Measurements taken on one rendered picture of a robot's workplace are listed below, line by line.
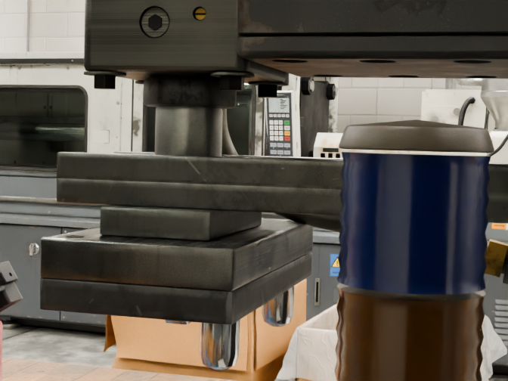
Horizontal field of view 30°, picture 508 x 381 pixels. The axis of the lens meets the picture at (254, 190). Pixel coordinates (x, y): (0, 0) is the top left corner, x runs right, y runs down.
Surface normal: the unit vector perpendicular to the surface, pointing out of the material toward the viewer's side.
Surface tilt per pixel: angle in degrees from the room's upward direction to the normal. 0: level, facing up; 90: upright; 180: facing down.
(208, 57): 90
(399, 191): 76
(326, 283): 90
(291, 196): 90
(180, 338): 86
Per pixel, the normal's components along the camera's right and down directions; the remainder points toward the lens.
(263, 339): 0.93, 0.01
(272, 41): -0.27, 0.04
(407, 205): -0.21, 0.29
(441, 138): 0.12, -0.26
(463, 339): 0.54, -0.18
